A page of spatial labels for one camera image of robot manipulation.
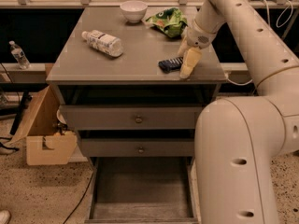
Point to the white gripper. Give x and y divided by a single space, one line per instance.
197 38

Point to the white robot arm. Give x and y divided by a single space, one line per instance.
236 137

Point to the grey wooden drawer cabinet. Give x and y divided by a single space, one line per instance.
83 75

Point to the grey top drawer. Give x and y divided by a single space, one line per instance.
112 117

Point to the grey middle drawer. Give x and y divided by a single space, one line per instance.
137 147

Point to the grey open bottom drawer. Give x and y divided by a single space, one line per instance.
151 190

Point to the green snack bag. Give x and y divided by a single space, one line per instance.
170 21

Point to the white ceramic bowl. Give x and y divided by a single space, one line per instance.
133 11

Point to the lying clear plastic bottle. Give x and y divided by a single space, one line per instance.
103 42

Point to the metal stand pole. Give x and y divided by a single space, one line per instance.
291 23

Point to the standing water bottle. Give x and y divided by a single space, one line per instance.
19 55

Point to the light wooden box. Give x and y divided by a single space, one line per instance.
39 129

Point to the white shoe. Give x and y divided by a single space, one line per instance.
4 216

